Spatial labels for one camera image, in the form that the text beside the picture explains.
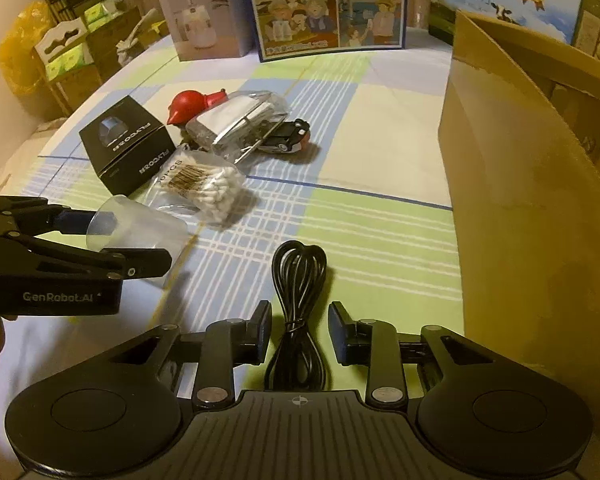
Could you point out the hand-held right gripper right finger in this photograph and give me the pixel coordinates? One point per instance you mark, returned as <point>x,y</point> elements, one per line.
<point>337,332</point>

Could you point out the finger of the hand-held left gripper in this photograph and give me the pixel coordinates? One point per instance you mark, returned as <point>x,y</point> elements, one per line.
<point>145,263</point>
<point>75,220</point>

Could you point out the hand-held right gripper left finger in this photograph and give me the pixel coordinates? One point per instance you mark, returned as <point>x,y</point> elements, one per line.
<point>263,332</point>

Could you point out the clear plastic cup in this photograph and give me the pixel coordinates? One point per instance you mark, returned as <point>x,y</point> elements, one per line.
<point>150,227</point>

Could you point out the black product box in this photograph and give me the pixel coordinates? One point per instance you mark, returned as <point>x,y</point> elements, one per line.
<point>130,150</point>

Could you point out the bag of cotton swabs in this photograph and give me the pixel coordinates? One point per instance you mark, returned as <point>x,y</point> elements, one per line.
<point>215,195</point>

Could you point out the black toy car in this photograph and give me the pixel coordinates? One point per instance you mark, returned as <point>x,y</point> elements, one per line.
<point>290,136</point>

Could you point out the brown cardboard box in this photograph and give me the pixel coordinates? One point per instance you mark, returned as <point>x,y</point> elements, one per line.
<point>520,200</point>

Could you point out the plaid bed sheet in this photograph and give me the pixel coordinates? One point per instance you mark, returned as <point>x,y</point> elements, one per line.
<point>370,200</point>

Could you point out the red toy figure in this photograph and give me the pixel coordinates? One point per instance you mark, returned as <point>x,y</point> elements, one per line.
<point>182,105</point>

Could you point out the white carton of green packs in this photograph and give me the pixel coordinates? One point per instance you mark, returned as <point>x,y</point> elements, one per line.
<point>65,50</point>

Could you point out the clear plastic case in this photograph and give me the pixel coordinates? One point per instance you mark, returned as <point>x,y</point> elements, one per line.
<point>230,115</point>

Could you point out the yellow plastic bag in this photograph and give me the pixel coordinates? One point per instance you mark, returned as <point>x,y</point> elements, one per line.
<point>17,50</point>

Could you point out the white plastic bag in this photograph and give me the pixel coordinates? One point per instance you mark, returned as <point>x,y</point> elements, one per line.
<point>132,42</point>

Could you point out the white humidifier box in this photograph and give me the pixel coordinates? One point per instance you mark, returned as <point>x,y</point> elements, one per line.
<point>195,15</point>

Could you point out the blue cartoon milk carton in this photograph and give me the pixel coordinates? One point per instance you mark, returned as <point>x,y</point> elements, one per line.
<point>300,10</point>

